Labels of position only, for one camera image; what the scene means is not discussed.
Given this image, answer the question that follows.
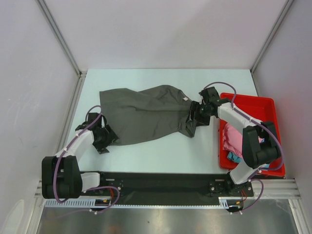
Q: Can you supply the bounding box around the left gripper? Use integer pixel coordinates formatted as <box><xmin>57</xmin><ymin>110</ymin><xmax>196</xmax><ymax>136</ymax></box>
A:
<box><xmin>92</xmin><ymin>124</ymin><xmax>119</xmax><ymax>154</ymax></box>

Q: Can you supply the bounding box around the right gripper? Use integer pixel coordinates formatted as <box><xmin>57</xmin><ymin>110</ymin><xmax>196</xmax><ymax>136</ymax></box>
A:
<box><xmin>186</xmin><ymin>100</ymin><xmax>213</xmax><ymax>127</ymax></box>

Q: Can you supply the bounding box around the dark grey t shirt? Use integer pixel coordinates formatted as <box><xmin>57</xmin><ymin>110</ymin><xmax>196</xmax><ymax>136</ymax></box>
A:
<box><xmin>99</xmin><ymin>85</ymin><xmax>196</xmax><ymax>146</ymax></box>

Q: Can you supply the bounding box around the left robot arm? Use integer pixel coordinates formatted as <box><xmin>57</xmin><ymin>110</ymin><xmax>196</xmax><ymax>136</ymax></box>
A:
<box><xmin>41</xmin><ymin>113</ymin><xmax>118</xmax><ymax>203</ymax></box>

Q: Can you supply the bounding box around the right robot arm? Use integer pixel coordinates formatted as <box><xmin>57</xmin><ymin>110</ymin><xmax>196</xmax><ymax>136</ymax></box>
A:
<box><xmin>187</xmin><ymin>87</ymin><xmax>283</xmax><ymax>196</ymax></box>

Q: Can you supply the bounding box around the pink t shirt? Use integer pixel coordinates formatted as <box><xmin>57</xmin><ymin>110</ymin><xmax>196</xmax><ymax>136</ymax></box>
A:
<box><xmin>223</xmin><ymin>122</ymin><xmax>264</xmax><ymax>159</ymax></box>

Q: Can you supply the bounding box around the blue t shirt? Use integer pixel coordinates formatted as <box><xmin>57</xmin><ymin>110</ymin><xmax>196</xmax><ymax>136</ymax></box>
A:
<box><xmin>228</xmin><ymin>151</ymin><xmax>271</xmax><ymax>169</ymax></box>

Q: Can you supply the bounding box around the red plastic bin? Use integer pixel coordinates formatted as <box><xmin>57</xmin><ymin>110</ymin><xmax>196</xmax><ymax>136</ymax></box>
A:
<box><xmin>219</xmin><ymin>93</ymin><xmax>286</xmax><ymax>177</ymax></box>

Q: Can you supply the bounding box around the left aluminium corner post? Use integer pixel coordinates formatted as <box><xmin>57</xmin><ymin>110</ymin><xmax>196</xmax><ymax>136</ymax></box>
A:
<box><xmin>35</xmin><ymin>0</ymin><xmax>87</xmax><ymax>78</ymax></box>

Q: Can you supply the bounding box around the aluminium corner post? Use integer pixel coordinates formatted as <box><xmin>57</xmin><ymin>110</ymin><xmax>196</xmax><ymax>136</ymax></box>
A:
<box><xmin>35</xmin><ymin>0</ymin><xmax>87</xmax><ymax>78</ymax></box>
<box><xmin>250</xmin><ymin>0</ymin><xmax>297</xmax><ymax>74</ymax></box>

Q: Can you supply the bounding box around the left cable duct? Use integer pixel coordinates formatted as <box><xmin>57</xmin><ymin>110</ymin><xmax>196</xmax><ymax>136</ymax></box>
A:
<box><xmin>45</xmin><ymin>197</ymin><xmax>117</xmax><ymax>209</ymax></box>

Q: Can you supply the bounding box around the cable duct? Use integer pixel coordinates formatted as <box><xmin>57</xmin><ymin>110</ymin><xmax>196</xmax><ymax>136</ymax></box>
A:
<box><xmin>218</xmin><ymin>197</ymin><xmax>246</xmax><ymax>209</ymax></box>
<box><xmin>45</xmin><ymin>197</ymin><xmax>117</xmax><ymax>209</ymax></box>

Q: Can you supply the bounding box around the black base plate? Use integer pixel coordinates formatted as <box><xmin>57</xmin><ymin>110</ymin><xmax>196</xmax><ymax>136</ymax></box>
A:
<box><xmin>85</xmin><ymin>172</ymin><xmax>254</xmax><ymax>206</ymax></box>

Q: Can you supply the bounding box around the right cable duct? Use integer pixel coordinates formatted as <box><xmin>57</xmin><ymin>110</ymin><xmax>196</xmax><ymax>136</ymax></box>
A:
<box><xmin>218</xmin><ymin>197</ymin><xmax>246</xmax><ymax>209</ymax></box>

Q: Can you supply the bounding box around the right aluminium corner post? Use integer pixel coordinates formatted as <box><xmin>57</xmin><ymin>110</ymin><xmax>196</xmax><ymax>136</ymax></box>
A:
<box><xmin>250</xmin><ymin>0</ymin><xmax>297</xmax><ymax>74</ymax></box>

